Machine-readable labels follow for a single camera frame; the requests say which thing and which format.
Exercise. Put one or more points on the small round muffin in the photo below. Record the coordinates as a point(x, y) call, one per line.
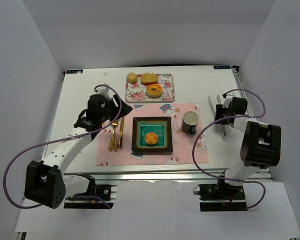
point(132, 77)

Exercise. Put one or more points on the floral rectangular tray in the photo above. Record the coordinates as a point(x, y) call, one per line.
point(136, 92)

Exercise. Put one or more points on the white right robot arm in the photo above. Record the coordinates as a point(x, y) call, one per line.
point(261, 144)

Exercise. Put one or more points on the pink cartoon placemat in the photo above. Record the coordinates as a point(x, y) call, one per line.
point(182, 142)

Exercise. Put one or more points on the gold fork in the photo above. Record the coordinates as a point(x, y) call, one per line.
point(113, 142)

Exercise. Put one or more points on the round orange bun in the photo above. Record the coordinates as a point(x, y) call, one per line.
point(151, 138)

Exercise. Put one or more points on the dark green mug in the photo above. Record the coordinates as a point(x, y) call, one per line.
point(189, 123)

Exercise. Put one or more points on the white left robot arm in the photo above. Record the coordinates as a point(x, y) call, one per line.
point(44, 183)

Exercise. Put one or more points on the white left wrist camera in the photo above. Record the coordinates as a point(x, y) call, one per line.
point(103, 89)

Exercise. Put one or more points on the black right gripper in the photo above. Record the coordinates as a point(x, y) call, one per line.
point(221, 114)

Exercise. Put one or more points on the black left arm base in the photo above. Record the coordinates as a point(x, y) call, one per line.
point(83, 191)

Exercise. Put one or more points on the gold knife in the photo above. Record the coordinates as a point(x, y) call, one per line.
point(121, 131)

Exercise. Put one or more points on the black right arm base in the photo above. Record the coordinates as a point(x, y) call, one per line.
point(212, 200)

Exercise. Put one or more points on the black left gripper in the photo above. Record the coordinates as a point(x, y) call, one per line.
point(114, 110)

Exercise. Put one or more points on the glazed ring doughnut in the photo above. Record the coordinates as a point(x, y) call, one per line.
point(154, 90)

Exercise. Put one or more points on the square teal black plate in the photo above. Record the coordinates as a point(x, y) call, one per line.
point(161, 126)

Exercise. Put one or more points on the brown bread slice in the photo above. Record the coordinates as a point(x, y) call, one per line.
point(149, 78)

